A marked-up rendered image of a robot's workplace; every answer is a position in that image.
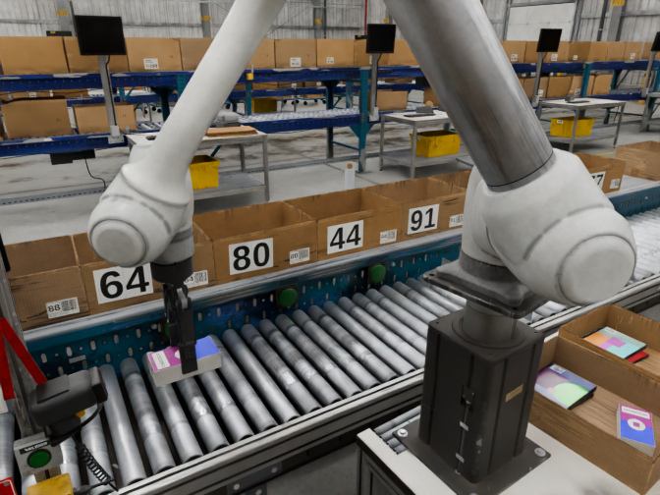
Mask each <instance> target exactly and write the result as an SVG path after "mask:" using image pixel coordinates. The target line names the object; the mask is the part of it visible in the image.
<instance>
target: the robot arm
mask: <svg viewBox="0 0 660 495"><path fill-rule="evenodd" d="M286 2H287V0H236V1H235V3H234V5H233V7H232V9H231V11H230V13H229V15H228V16H227V18H226V20H225V22H224V24H223V25H222V26H221V28H220V30H219V31H218V33H217V35H216V36H215V38H214V40H213V41H212V43H211V45H210V47H209V48H208V50H207V52H206V53H205V55H204V57H203V59H202V60H201V62H200V64H199V65H198V67H197V69H196V71H195V72H194V74H193V76H192V78H191V80H190V82H189V83H188V85H187V87H186V88H185V90H184V92H183V93H182V95H181V97H180V99H179V100H178V102H177V104H176V105H175V107H174V109H173V110H172V112H171V114H170V115H169V117H168V119H167V120H166V122H165V124H164V125H163V127H162V129H161V131H160V132H159V134H158V136H157V137H156V139H155V140H149V141H144V142H141V143H138V144H135V145H134V146H133V148H132V150H131V154H130V157H129V162H128V164H125V165H123V167H122V168H121V170H120V171H119V173H118V174H117V176H116V177H115V179H114V180H113V182H112V183H111V184H110V186H109V187H108V188H107V190H106V191H105V192H104V194H103V195H102V196H101V197H100V199H99V200H100V202H99V203H98V204H97V206H96V207H95V208H94V209H93V211H92V213H91V215H90V218H89V222H88V228H87V235H88V240H89V243H90V246H91V248H92V249H93V251H94V252H95V254H96V255H97V256H99V257H100V258H103V259H104V260H106V261H107V262H109V263H112V264H114V265H118V266H120V267H122V268H135V267H139V266H143V265H144V264H147V263H150V269H151V276H152V278H153V280H155V281H156V282H159V283H161V285H162V293H163V301H164V308H165V316H166V317H168V320H167V321H168V323H169V324H168V329H169V336H170V343H171V348H172V347H175V346H177V348H179V353H180V360H181V367H182V373H183V374H187V373H191V372H194V371H197V370H198V368H197V360H196V352H195V345H196V343H197V340H196V336H195V331H194V324H193V312H192V299H191V297H188V293H189V291H188V286H187V285H185V284H184V281H185V280H187V279H188V278H190V277H191V276H192V275H193V259H192V255H193V254H194V252H195V249H194V240H193V184H192V178H191V172H190V168H189V167H190V165H191V163H192V160H193V157H194V155H195V153H196V151H197V149H198V147H199V145H200V143H201V141H202V139H203V138H204V136H205V134H206V132H207V131H208V129H209V127H210V125H211V124H212V122H213V121H214V119H215V117H216V116H217V114H218V112H219V111H220V109H221V107H222V106H223V104H224V103H225V101H226V99H227V98H228V96H229V94H230V93H231V91H232V90H233V88H234V86H235V85H236V83H237V81H238V80H239V78H240V76H241V75H242V73H243V72H244V70H245V68H246V67H247V65H248V63H249V61H250V59H251V58H252V56H253V55H254V53H255V51H256V49H257V48H258V46H259V44H260V43H261V41H262V39H263V38H264V36H265V34H266V33H267V32H268V30H269V28H270V27H271V25H272V24H273V22H274V20H275V19H276V17H277V15H278V14H279V12H280V11H281V9H282V8H283V6H284V5H285V3H286ZM383 2H384V4H385V6H386V7H387V9H388V11H389V13H390V15H391V16H392V18H393V20H394V22H395V23H396V25H397V27H398V29H399V31H400V32H401V34H402V36H403V38H404V40H405V41H406V43H407V45H408V47H409V48H410V50H411V52H412V55H413V56H414V58H415V60H416V62H417V63H418V64H419V66H420V68H421V70H422V71H423V73H424V75H425V77H426V78H427V80H428V82H429V84H430V86H431V87H432V89H433V91H434V93H435V94H436V96H437V98H438V100H439V102H440V103H441V105H442V107H443V109H444V110H445V112H446V114H447V116H448V118H449V119H450V121H451V123H452V125H453V127H454V128H455V130H456V132H457V134H458V135H459V137H460V139H461V141H462V143H463V144H464V146H465V148H466V150H467V152H468V154H469V156H470V158H471V159H472V161H473V163H474V166H473V168H472V170H471V173H470V176H469V180H468V184H467V194H466V200H465V208H464V216H463V228H462V247H461V251H460V256H459V259H458V260H456V261H454V262H452V263H450V264H447V265H442V266H439V267H437V269H436V276H437V277H439V278H442V279H446V280H450V281H453V282H455V283H458V284H460V285H463V286H465V287H468V288H470V289H473V290H475V291H478V292H480V293H482V294H484V295H486V296H489V297H491V298H494V299H496V300H498V301H500V302H501V303H503V304H505V305H508V306H519V305H521V304H522V301H523V300H525V299H526V298H528V297H530V296H532V295H533V294H537V295H538V296H540V297H542V298H543V299H545V300H548V301H551V302H554V303H560V304H565V305H572V306H585V305H588V304H590V303H599V302H603V301H605V300H607V299H609V298H611V297H613V296H614V295H616V294H617V293H619V292H620V291H621V290H622V289H623V288H624V287H625V286H626V284H627V283H628V282H629V280H630V278H631V276H632V275H633V273H634V270H635V268H636V263H637V252H636V245H635V240H634V236H633V232H632V229H631V227H630V225H629V223H628V221H627V220H626V219H625V218H624V217H623V216H622V215H620V214H619V213H618V212H616V211H615V209H614V206H613V204H612V203H611V202H610V200H609V199H608V198H607V196H606V195H605V194H604V192H603V191H602V190H601V189H600V188H599V187H598V185H597V184H596V182H595V181H594V179H593V178H592V177H591V175H590V174H589V172H588V171H587V169H586V168H585V166H584V165H583V163H582V162H581V160H580V159H579V158H578V157H577V156H576V155H573V154H571V153H569V152H567V151H564V150H560V149H557V148H552V146H551V144H550V142H549V140H548V138H547V136H546V135H545V133H544V131H543V129H542V127H541V125H540V123H539V121H538V119H537V117H536V115H535V113H534V111H533V108H532V106H531V104H530V102H529V100H528V98H527V96H526V94H525V92H524V90H523V87H522V85H521V83H520V81H519V79H518V77H517V75H516V73H515V71H514V69H513V67H512V65H511V63H510V61H509V59H508V57H507V55H506V53H505V50H504V48H503V46H502V44H501V42H500V40H499V38H498V36H497V34H496V32H495V30H494V28H493V26H492V25H491V23H490V21H489V19H488V17H487V15H486V13H485V11H484V9H483V7H482V5H481V3H480V1H479V0H383ZM170 323H171V324H170Z"/></svg>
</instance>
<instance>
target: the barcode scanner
mask: <svg viewBox="0 0 660 495"><path fill-rule="evenodd" d="M107 400H108V392H107V388H106V384H105V381H104V378H103V376H102V373H101V371H100V369H98V368H97V367H93V368H90V369H89V370H81V371H78V372H76V373H73V374H71V375H68V376H67V374H65V375H62V376H60V377H57V378H55V379H52V380H49V381H47V382H44V383H42V384H39V385H37V386H36V389H34V390H32V391H31V392H30V393H29V396H28V411H29V414H30V416H31V418H32V420H33V422H34V423H35V424H36V425H37V426H39V427H44V426H48V427H49V428H50V430H51V431H52V432H53V433H54V434H55V435H53V436H50V437H49V439H50V446H51V447H56V446H57V445H59V444H61V443H62V442H64V441H66V440H67V439H69V438H71V437H72V436H74V435H76V434H77V433H79V432H81V431H82V426H81V423H82V420H81V417H82V416H83V415H85V410H86V409H88V408H91V407H93V406H94V405H96V403H98V404H101V403H103V402H106V401H107Z"/></svg>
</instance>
